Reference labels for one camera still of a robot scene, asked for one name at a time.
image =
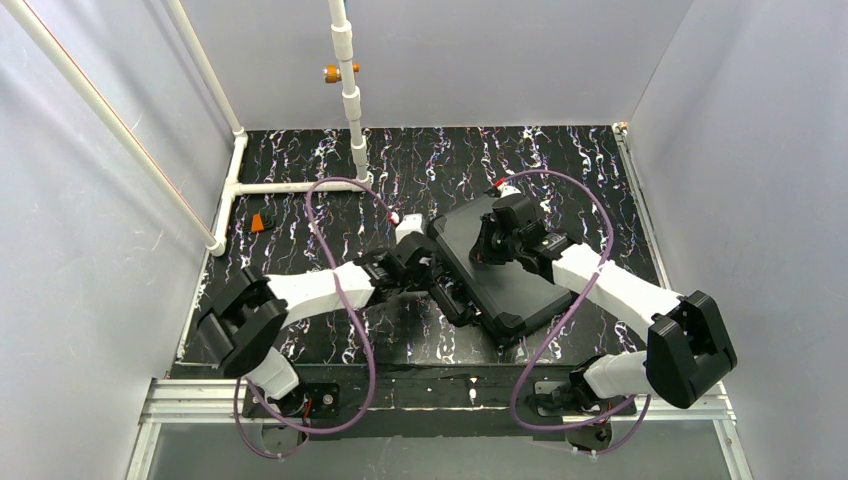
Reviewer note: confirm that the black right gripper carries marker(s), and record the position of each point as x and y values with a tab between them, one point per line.
488	245

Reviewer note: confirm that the orange hex key set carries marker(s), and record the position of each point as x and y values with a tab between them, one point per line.
261	222

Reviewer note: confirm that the white pvc pipe frame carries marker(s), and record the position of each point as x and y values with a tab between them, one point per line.
138	80

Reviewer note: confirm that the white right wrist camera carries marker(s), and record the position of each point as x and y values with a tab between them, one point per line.
504	188

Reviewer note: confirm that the orange knob on pole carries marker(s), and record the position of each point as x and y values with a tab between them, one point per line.
333	74

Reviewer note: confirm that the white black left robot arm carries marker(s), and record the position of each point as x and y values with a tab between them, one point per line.
242	323

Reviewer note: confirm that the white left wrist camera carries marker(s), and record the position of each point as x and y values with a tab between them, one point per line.
406	224

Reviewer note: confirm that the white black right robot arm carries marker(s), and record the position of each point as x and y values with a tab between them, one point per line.
688	348

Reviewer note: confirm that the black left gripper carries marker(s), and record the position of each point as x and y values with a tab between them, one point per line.
438	289

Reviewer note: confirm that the black poker set case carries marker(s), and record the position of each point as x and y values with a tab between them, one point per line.
509	301

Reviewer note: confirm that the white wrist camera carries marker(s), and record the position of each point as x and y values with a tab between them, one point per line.
504	188
406	224

